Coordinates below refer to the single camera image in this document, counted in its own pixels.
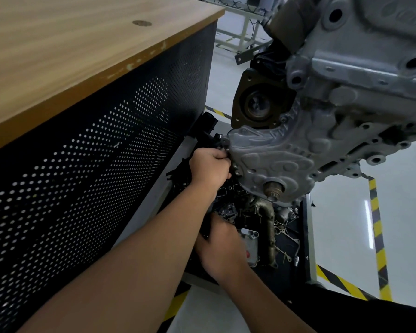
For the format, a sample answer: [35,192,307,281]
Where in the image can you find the black parts tray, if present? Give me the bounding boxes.
[159,135,320,292]

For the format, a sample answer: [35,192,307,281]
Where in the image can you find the pile of black parts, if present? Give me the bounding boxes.
[166,157,195,192]

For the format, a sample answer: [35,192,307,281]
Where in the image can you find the dark rusty exhaust housing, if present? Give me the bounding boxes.
[263,0,320,53]

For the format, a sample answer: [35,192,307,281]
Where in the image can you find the white frame table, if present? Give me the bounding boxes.
[201,0,275,54]

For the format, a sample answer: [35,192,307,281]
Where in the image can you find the brown round flange plate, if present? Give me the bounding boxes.
[231,67,297,130]

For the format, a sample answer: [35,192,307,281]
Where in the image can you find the person's left hand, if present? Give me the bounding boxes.
[189,148,233,192]

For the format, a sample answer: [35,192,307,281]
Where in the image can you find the rusty bent metal pipe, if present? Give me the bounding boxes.
[244,196,278,268]

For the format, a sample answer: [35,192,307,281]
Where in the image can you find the silver oil cooler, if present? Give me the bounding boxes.
[240,228,261,268]

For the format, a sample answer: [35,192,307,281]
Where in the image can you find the black metal stand bracket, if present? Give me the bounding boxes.
[234,40,274,65]

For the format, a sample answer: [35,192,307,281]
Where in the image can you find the person's black trousers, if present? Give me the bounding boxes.
[288,281,416,333]

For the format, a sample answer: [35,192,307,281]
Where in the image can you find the thin metal gasket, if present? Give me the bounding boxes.
[274,225,301,265]

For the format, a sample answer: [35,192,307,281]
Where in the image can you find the person's right hand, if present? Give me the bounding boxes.
[194,221,251,282]

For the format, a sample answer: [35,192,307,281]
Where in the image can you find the black plastic engine part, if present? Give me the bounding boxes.
[187,112,230,154]

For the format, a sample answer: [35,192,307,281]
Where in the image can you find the silver round filter housing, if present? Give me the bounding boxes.
[275,206,299,226]

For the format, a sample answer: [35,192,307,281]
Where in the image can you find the wooden workbench with perforated panel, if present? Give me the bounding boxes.
[0,0,226,333]

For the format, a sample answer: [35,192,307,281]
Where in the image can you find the person's right forearm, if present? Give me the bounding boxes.
[221,263,317,333]

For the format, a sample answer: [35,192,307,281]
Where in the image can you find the silver engine block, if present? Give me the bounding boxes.
[226,0,416,209]

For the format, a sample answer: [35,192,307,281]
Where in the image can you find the person's left forearm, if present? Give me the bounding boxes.
[17,180,218,333]

